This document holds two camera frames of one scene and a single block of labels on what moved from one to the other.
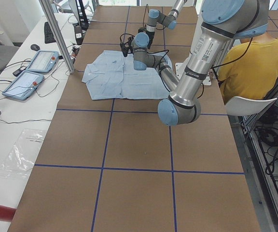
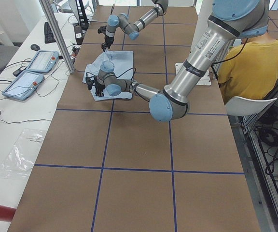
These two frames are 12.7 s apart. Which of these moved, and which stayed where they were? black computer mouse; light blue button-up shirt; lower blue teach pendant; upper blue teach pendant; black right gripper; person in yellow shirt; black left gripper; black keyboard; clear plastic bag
Moved: light blue button-up shirt; black right gripper; black left gripper
Stayed: lower blue teach pendant; upper blue teach pendant; black keyboard; person in yellow shirt; black computer mouse; clear plastic bag
